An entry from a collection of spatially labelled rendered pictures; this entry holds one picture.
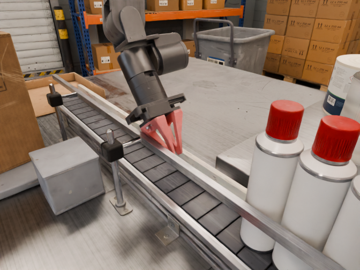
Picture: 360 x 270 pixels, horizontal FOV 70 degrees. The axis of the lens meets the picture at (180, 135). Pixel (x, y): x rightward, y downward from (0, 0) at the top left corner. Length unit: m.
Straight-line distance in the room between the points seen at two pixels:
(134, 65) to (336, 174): 0.34
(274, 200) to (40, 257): 0.36
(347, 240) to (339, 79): 0.57
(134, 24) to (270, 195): 0.33
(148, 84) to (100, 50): 3.45
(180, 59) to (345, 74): 0.45
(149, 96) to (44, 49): 3.98
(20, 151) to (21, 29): 3.74
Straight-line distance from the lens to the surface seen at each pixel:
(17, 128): 0.64
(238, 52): 2.61
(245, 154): 0.57
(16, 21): 4.33
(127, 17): 0.47
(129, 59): 0.47
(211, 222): 0.42
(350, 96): 0.53
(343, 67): 0.80
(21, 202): 0.60
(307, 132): 0.71
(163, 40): 0.51
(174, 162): 0.39
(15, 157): 0.66
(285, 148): 0.29
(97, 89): 1.05
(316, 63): 3.79
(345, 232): 0.29
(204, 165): 0.46
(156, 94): 0.45
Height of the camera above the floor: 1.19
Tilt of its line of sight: 30 degrees down
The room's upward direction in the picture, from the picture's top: straight up
